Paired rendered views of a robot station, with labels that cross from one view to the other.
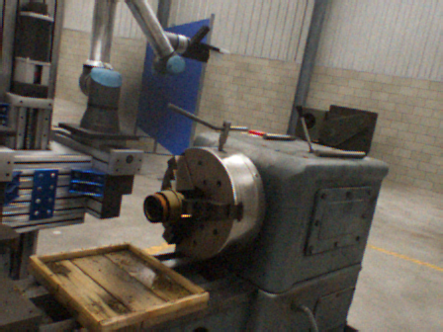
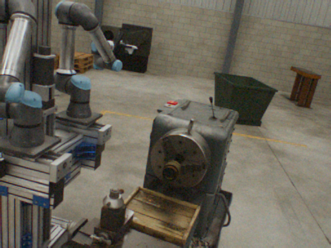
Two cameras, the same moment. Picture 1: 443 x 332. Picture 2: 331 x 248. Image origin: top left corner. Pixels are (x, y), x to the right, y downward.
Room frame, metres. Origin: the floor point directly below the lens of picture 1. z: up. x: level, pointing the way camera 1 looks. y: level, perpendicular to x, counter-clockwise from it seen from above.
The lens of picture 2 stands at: (-0.12, 0.82, 1.78)
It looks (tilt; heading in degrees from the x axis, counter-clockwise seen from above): 18 degrees down; 334
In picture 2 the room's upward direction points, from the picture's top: 9 degrees clockwise
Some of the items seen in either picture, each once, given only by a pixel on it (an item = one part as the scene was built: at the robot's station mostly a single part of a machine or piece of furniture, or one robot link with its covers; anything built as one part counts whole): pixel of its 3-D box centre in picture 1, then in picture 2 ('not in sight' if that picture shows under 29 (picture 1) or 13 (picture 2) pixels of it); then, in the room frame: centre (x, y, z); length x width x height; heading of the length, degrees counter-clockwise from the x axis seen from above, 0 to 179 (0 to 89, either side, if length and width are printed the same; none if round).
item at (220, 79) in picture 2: not in sight; (238, 99); (5.12, -3.44, 0.43); 1.34 x 0.94 x 0.85; 164
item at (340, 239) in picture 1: (283, 199); (194, 139); (1.54, -0.23, 1.06); 0.59 x 0.48 x 0.39; 137
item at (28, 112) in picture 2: not in sight; (26, 106); (1.33, 0.81, 1.33); 0.13 x 0.12 x 0.14; 75
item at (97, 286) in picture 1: (118, 282); (158, 213); (1.04, 0.21, 0.89); 0.36 x 0.30 x 0.04; 47
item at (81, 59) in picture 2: not in sight; (74, 61); (9.54, -0.62, 0.22); 1.25 x 0.86 x 0.44; 154
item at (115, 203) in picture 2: not in sight; (113, 199); (0.83, 0.51, 1.13); 0.08 x 0.08 x 0.03
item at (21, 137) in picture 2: not in sight; (27, 130); (1.33, 0.80, 1.21); 0.15 x 0.15 x 0.10
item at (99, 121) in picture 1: (101, 117); (79, 106); (1.73, 0.50, 1.21); 0.15 x 0.15 x 0.10
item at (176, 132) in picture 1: (163, 90); not in sight; (8.08, 1.30, 1.18); 4.12 x 0.80 x 2.35; 23
